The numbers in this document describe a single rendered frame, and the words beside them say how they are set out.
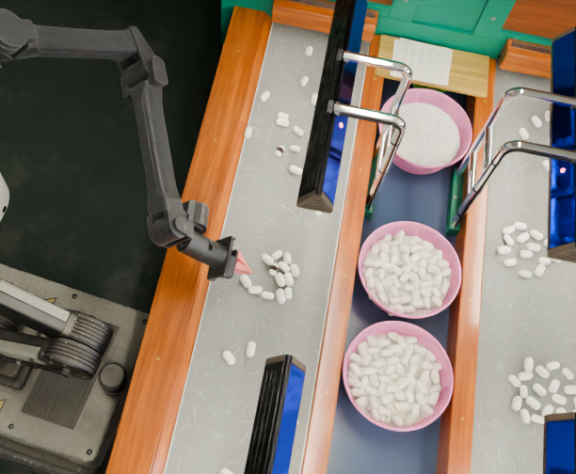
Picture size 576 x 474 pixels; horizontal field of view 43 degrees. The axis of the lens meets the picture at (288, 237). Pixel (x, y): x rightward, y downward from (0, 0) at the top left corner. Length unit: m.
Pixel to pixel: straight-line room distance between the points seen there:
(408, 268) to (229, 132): 0.60
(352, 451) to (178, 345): 0.49
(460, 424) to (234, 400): 0.53
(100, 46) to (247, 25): 0.68
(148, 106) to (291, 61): 0.63
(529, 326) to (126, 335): 1.07
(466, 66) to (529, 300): 0.72
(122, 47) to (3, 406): 0.98
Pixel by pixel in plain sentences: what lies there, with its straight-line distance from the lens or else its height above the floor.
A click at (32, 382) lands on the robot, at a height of 0.48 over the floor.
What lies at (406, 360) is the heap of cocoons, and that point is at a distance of 1.83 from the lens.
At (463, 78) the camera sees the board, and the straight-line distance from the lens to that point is 2.24.
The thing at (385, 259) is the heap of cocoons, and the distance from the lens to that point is 1.91.
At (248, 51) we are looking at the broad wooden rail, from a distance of 2.18.
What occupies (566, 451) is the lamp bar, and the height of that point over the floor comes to 1.09.
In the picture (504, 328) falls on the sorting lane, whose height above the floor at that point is 0.74.
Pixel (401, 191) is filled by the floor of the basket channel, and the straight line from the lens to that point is 2.10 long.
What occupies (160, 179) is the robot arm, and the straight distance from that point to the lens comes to 1.64.
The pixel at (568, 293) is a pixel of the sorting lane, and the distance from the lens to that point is 2.05.
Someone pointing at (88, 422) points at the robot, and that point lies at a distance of 2.04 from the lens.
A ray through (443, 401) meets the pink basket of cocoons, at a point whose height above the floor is 0.75.
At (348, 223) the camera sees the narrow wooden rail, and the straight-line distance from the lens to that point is 1.91.
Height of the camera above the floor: 2.45
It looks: 64 degrees down
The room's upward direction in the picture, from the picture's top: 13 degrees clockwise
